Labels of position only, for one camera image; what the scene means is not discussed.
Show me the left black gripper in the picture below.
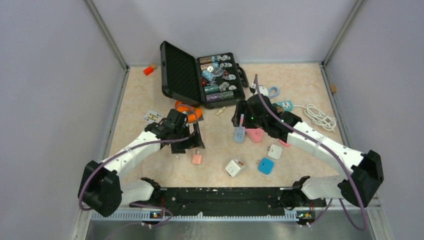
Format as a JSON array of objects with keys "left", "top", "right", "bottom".
[{"left": 171, "top": 122, "right": 204, "bottom": 154}]

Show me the pink triangular power socket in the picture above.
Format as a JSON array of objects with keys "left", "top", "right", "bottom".
[{"left": 245, "top": 128, "right": 264, "bottom": 144}]

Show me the light blue power strip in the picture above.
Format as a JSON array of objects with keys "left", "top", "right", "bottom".
[{"left": 233, "top": 114, "right": 246, "bottom": 144}]

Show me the small salmon charger plug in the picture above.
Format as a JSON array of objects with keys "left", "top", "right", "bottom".
[{"left": 191, "top": 150, "right": 203, "bottom": 167}]

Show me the white charger plug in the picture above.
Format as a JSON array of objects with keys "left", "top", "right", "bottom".
[{"left": 267, "top": 144, "right": 283, "bottom": 160}]

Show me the blue charger plug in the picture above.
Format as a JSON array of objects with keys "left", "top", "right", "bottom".
[{"left": 256, "top": 157, "right": 275, "bottom": 175}]

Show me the white cartoon plug adapter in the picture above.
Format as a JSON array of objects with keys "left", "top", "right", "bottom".
[{"left": 224, "top": 158, "right": 246, "bottom": 178}]

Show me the dark green cube plug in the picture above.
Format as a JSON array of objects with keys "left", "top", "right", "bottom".
[{"left": 272, "top": 103, "right": 285, "bottom": 115}]

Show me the pink charger plug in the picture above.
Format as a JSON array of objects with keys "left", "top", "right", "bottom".
[{"left": 278, "top": 139, "right": 292, "bottom": 148}]

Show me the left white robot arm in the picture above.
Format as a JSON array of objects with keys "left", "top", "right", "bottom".
[{"left": 77, "top": 109, "right": 205, "bottom": 217}]

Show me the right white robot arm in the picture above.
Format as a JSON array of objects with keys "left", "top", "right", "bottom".
[{"left": 231, "top": 92, "right": 384, "bottom": 208}]

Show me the orange tape dispenser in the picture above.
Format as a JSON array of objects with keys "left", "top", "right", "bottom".
[{"left": 174, "top": 101, "right": 203, "bottom": 124}]

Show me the white multi-hole adapter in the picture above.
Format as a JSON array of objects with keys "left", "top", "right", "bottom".
[{"left": 143, "top": 110, "right": 163, "bottom": 124}]

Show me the small white plastic connector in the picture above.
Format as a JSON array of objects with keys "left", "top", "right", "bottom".
[{"left": 216, "top": 106, "right": 226, "bottom": 116}]

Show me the open black carrying case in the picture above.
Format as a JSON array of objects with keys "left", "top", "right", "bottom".
[{"left": 160, "top": 41, "right": 249, "bottom": 109}]

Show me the red small block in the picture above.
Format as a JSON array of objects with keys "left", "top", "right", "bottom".
[{"left": 143, "top": 66, "right": 155, "bottom": 76}]

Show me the light blue coiled cable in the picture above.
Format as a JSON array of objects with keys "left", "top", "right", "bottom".
[{"left": 266, "top": 86, "right": 281, "bottom": 100}]

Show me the white coiled cable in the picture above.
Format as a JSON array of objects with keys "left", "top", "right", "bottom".
[{"left": 293, "top": 103, "right": 337, "bottom": 133}]

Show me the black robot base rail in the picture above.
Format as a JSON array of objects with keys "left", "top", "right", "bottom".
[{"left": 137, "top": 187, "right": 327, "bottom": 217}]

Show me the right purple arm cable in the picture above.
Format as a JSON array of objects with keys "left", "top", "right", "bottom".
[{"left": 253, "top": 74, "right": 369, "bottom": 232}]

